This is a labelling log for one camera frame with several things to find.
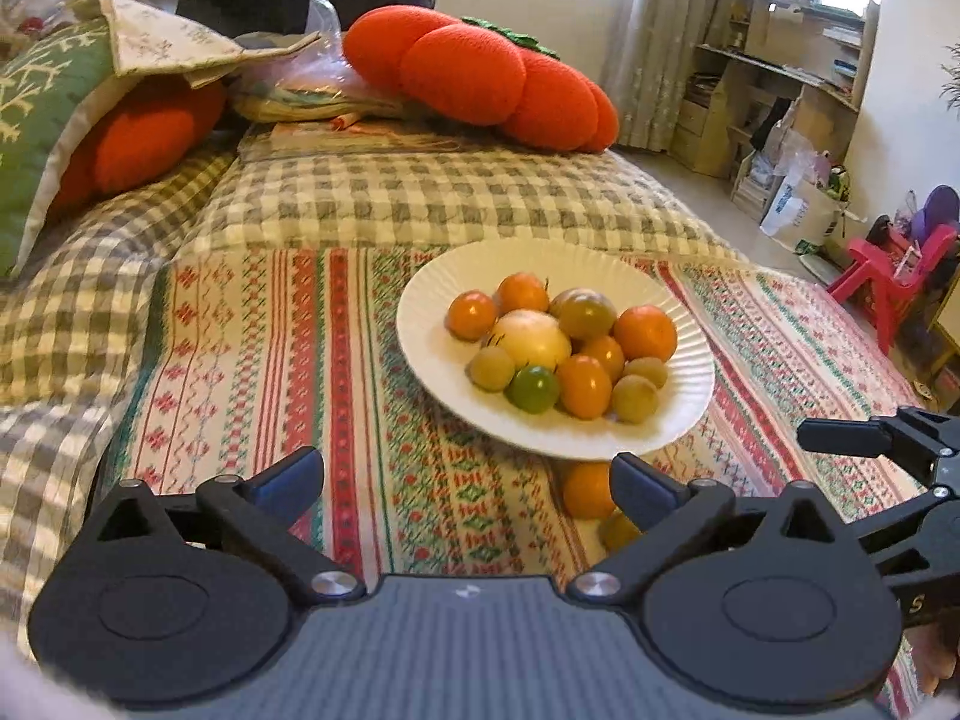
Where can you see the bright green tomato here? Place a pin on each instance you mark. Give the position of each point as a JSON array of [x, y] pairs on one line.
[[532, 388]]

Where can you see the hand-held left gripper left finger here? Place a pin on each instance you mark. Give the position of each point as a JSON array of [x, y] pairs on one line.
[[289, 484]]

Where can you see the small yellow-green fruit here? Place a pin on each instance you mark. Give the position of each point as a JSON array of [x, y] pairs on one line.
[[492, 368], [634, 398], [616, 530], [646, 373]]

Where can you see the green embroidered pillow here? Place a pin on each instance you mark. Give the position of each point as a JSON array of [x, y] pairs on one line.
[[37, 127]]

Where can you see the large yellow round fruit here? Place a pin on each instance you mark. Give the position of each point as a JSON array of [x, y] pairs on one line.
[[530, 340]]

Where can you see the white ribbed plate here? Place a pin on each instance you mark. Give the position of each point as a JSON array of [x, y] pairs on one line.
[[450, 405]]

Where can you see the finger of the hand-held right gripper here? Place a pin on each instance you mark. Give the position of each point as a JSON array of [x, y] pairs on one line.
[[840, 436], [922, 525]]

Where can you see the purple plastic chair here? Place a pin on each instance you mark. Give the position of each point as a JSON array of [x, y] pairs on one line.
[[941, 206]]

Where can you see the large orange pumpkin cushion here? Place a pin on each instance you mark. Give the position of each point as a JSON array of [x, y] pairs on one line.
[[465, 75]]

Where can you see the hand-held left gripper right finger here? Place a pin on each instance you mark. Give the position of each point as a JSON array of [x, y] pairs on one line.
[[645, 491]]

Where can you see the beige floral cloth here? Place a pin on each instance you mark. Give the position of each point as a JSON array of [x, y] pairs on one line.
[[172, 37]]

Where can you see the red plastic chair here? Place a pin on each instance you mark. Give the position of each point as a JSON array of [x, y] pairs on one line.
[[877, 270]]

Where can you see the orange mandarin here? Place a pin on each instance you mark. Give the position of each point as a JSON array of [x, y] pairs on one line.
[[645, 332]]

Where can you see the white plastic bag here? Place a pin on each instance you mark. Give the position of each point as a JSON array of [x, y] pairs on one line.
[[802, 214]]

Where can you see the plastic bag with items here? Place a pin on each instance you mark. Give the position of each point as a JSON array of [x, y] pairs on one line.
[[337, 131]]

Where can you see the striped embroidered tablecloth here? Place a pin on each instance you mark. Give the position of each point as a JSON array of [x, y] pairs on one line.
[[300, 360]]

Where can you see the person's right hand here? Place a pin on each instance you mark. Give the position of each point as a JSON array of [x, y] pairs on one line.
[[934, 660]]

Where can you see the patterned beige curtain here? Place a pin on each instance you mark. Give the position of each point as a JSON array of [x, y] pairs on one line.
[[675, 37]]

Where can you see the small orange tomato with stem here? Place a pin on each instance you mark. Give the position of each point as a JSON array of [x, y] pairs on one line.
[[523, 292]]

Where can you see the large olive brown fruit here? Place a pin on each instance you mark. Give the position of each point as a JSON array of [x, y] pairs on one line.
[[583, 313]]

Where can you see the cluttered wooden shelf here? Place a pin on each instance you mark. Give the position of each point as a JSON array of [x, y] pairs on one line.
[[814, 101]]

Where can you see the small orange pumpkin cushion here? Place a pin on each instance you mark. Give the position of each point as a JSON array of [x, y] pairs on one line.
[[142, 135]]

